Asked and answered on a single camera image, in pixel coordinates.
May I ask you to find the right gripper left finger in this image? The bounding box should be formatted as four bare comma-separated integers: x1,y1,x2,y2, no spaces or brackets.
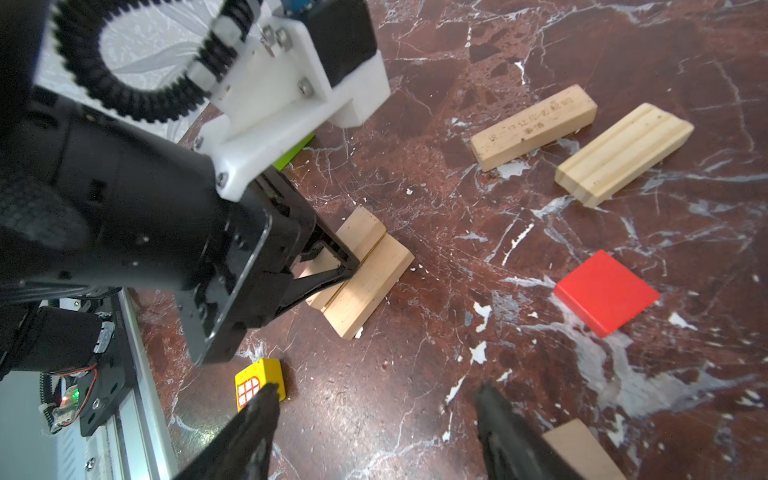
175,384,280,479

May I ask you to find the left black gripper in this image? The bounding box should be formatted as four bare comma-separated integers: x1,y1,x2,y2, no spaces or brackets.
1,89,361,366

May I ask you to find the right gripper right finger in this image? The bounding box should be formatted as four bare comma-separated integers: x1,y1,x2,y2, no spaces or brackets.
475,383,583,480

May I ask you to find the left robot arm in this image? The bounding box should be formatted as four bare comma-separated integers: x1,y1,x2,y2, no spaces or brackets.
1,1,360,373

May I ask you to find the small wooden block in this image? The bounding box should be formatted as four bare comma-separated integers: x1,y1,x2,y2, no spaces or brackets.
543,419,626,480

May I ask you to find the green wooden block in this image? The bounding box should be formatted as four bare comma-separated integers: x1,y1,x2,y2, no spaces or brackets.
273,133,315,171

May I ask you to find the yellow window block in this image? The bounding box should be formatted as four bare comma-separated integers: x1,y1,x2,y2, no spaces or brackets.
234,359,287,412

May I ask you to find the grooved wooden block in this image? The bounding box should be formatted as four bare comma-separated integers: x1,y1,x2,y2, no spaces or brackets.
555,103,694,208

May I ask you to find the red wooden cube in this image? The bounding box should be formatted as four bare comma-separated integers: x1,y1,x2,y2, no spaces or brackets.
554,251,661,338

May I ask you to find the aluminium mounting rail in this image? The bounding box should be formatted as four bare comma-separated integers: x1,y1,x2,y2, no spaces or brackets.
55,290,179,479

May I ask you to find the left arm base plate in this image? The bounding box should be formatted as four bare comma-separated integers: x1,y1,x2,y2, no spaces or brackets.
35,293,145,438

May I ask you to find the left black corrugated cable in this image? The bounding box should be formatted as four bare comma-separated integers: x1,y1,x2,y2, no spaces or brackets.
50,0,265,124

